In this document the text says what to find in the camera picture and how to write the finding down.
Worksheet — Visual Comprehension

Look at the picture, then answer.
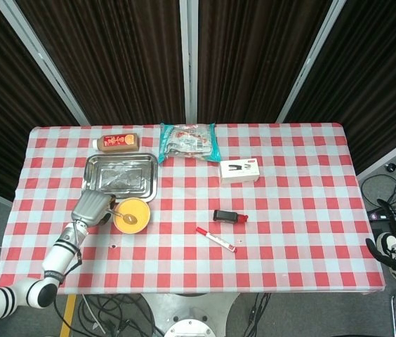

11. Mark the teal snack bag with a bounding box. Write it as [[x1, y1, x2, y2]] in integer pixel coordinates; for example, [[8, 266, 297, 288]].
[[158, 121, 220, 164]]

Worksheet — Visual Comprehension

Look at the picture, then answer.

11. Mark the dark brown curtain panel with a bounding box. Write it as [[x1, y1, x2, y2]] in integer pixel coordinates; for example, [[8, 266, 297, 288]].
[[15, 0, 187, 126], [0, 0, 81, 201], [283, 0, 396, 176], [197, 0, 335, 124]]

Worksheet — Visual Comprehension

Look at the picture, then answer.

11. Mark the white and black sneaker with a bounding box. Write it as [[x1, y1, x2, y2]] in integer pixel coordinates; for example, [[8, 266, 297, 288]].
[[375, 231, 396, 284]]

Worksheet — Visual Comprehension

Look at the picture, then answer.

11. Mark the red white checkered tablecloth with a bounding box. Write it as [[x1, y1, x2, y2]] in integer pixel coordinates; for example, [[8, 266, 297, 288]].
[[0, 121, 385, 295]]

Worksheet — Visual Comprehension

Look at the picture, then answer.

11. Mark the brown drink bottle red label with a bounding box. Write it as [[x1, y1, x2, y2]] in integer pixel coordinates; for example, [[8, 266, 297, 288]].
[[91, 133, 140, 154]]

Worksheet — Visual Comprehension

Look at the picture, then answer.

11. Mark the white stapler box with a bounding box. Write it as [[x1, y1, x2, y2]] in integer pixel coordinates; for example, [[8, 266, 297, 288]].
[[219, 157, 260, 185]]

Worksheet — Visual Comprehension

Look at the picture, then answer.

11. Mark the yellow floor tape strip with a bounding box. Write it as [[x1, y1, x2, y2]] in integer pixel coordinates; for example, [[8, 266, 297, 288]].
[[60, 293, 78, 337]]

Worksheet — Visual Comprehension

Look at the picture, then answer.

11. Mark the grey metal partition post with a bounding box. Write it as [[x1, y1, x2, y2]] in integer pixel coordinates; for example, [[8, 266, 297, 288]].
[[275, 0, 347, 124], [178, 0, 199, 124], [0, 0, 91, 126]]

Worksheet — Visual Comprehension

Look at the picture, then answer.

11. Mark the rectangular stainless steel tray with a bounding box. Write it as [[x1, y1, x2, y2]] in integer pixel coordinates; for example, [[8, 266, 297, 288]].
[[81, 152, 159, 204]]

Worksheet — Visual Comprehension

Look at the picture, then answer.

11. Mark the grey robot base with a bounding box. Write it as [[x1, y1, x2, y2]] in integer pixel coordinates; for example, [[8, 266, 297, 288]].
[[140, 293, 242, 337]]

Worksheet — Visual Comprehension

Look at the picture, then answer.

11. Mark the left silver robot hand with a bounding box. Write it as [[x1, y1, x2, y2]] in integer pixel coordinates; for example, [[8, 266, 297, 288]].
[[70, 191, 117, 227]]

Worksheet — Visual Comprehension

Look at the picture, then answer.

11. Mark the white bowl of yellow soup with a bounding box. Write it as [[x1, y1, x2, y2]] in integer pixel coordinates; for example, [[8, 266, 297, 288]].
[[112, 197, 152, 234]]

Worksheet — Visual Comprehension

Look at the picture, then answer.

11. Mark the red and white marker pen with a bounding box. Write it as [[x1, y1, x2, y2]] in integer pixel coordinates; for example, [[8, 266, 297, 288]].
[[195, 226, 238, 253]]

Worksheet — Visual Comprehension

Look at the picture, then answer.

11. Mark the metal spoon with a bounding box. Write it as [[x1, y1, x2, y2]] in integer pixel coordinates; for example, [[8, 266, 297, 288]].
[[108, 209, 138, 225]]

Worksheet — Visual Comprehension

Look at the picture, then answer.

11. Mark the black ink bottle red cap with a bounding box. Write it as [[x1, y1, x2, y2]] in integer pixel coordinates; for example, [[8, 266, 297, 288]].
[[213, 209, 249, 225]]

